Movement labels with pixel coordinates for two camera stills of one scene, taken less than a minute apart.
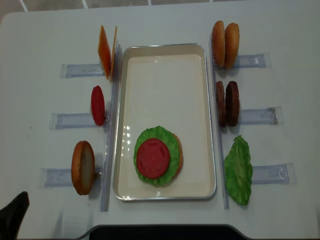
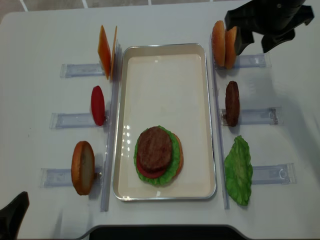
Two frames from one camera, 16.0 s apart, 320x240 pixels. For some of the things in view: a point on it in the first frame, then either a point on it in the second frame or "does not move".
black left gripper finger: (12, 216) does not move
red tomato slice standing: (98, 105) does not move
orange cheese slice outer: (104, 53) does not move
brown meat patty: (221, 103) -> (154, 149)
